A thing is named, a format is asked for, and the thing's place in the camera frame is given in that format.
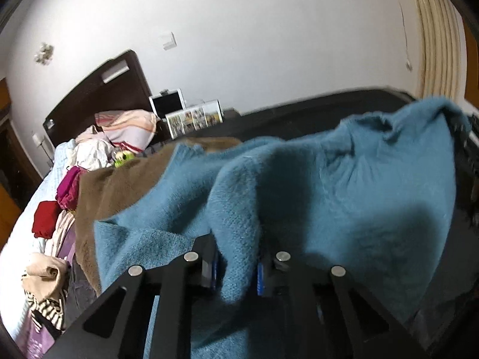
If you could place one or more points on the red garment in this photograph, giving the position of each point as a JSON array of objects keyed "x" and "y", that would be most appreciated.
[{"x": 46, "y": 218}]

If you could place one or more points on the cream curtain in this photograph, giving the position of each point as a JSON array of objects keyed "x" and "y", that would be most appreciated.
[{"x": 438, "y": 45}]

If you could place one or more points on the black and white striped garment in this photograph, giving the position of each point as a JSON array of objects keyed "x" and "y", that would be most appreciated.
[{"x": 48, "y": 314}]

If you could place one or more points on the pale striped cloth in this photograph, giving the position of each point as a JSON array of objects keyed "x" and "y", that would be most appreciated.
[{"x": 64, "y": 228}]

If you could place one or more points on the white wall switch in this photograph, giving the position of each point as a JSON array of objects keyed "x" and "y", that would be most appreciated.
[{"x": 168, "y": 41}]

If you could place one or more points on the white patterned cloth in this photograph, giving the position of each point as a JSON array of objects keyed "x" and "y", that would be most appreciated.
[{"x": 91, "y": 153}]

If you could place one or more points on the white bedside wall socket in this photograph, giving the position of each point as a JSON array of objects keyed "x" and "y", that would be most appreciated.
[{"x": 38, "y": 139}]

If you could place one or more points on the wooden wardrobe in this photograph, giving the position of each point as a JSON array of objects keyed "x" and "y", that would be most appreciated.
[{"x": 7, "y": 209}]

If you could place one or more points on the pink striped pillow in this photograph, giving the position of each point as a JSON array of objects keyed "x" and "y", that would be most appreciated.
[{"x": 127, "y": 123}]

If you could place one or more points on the dark wooden headboard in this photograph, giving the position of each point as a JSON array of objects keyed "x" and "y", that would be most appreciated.
[{"x": 93, "y": 97}]

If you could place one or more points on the blue knit sweater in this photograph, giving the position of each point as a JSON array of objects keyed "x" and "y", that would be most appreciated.
[{"x": 336, "y": 194}]

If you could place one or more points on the dark nightstand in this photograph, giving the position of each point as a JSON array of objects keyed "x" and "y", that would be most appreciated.
[{"x": 230, "y": 113}]

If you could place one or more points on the flower wall decoration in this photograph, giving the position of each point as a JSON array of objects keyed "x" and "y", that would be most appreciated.
[{"x": 44, "y": 53}]

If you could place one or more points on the magenta garment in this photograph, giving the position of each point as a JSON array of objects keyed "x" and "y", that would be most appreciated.
[{"x": 69, "y": 189}]

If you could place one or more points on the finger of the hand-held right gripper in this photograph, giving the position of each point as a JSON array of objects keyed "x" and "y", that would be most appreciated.
[{"x": 464, "y": 138}]

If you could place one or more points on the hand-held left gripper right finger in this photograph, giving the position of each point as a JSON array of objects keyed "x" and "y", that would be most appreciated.
[{"x": 261, "y": 276}]

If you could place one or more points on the brown fleece garment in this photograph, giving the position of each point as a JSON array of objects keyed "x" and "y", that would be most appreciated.
[{"x": 112, "y": 190}]

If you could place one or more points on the photo collage frame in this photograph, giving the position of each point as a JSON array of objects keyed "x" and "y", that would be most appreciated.
[{"x": 191, "y": 119}]

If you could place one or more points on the light blue bed sheet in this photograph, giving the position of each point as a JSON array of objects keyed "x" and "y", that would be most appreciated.
[{"x": 26, "y": 209}]

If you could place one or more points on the white frame with dark screen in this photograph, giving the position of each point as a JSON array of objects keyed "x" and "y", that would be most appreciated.
[{"x": 166, "y": 104}]

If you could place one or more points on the green plush toy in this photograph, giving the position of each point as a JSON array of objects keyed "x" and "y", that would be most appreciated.
[{"x": 121, "y": 160}]

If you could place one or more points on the beige garment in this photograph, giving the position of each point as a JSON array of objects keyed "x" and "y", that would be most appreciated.
[{"x": 45, "y": 273}]

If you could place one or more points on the purple cloth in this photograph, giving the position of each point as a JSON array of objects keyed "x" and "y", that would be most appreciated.
[{"x": 33, "y": 344}]

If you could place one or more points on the wooden door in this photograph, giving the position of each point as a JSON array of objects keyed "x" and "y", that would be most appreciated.
[{"x": 472, "y": 60}]

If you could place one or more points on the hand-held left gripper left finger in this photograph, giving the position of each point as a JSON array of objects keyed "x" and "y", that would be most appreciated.
[{"x": 214, "y": 269}]

